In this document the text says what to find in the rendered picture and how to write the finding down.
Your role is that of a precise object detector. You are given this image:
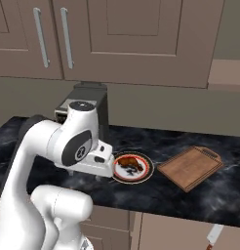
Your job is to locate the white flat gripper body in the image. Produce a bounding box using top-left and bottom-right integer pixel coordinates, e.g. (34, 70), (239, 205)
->
(55, 154), (115, 179)

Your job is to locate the narrow taupe wall cupboard door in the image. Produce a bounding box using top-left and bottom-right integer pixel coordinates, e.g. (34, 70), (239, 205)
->
(0, 0), (64, 81)

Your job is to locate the silver bar cupboard handle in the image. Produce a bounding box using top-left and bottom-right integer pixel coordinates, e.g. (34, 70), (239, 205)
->
(60, 7), (75, 70)
(32, 7), (51, 69)

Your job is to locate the brown wooden cutting board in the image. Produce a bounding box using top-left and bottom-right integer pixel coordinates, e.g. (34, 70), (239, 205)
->
(156, 145), (225, 193)

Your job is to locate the open taupe drawer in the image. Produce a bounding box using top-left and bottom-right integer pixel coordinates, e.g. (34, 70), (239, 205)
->
(137, 212), (240, 250)

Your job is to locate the beige wall ledge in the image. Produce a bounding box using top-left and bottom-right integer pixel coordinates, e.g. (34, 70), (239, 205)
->
(207, 58), (240, 93)

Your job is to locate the wide taupe wall cupboard door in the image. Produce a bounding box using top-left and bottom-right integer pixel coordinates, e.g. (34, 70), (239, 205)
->
(52, 0), (226, 90)

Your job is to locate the dark grey coffee machine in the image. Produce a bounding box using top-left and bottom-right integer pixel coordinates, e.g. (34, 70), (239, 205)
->
(54, 81), (110, 145)

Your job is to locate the knife with red-brown handle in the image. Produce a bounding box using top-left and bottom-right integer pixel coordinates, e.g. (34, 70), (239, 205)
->
(205, 224), (225, 250)

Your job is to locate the taupe base drawer front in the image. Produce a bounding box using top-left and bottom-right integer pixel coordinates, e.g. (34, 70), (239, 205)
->
(78, 204), (132, 250)

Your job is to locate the brown cooked meat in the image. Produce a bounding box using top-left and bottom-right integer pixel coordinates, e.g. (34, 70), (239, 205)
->
(116, 155), (144, 174)

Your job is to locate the white plate with red rim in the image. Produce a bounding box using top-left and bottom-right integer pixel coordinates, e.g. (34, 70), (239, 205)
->
(111, 150), (155, 186)

